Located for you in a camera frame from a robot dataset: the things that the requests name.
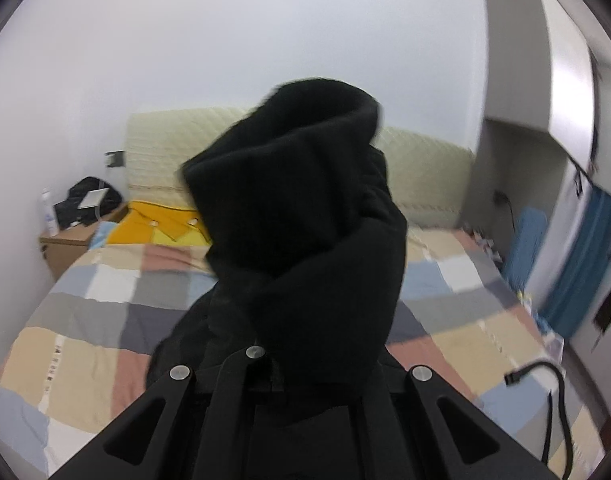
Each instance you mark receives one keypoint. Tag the grey wall cabinet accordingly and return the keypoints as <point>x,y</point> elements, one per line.
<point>540,74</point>

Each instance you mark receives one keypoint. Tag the black padded jacket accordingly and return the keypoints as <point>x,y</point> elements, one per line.
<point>308,250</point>

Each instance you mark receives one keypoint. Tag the wall socket plate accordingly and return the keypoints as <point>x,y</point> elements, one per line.
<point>114,159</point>

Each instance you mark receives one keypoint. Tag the black bag on nightstand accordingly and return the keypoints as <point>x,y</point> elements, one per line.
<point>87,201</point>

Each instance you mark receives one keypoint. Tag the patchwork plaid bed cover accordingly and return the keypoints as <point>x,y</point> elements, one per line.
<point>83,354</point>

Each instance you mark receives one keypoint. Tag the cream quilted headboard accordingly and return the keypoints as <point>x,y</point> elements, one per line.
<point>428,178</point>

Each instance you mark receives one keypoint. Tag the blue curtain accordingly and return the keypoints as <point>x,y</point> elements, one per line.
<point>572,295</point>

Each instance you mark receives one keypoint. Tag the yellow pillow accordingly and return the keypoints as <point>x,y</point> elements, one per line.
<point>156,224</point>

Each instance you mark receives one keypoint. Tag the wooden nightstand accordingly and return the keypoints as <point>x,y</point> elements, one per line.
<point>62,250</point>

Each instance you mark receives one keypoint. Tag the blue cloth by bed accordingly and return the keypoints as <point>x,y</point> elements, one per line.
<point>525,247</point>

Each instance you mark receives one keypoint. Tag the white spray bottle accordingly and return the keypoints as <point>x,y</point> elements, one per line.
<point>52,224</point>

